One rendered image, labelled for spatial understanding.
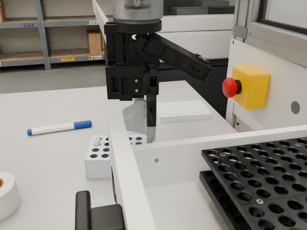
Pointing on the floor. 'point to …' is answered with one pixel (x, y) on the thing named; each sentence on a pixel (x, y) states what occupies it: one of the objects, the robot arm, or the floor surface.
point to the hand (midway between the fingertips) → (152, 135)
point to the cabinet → (240, 119)
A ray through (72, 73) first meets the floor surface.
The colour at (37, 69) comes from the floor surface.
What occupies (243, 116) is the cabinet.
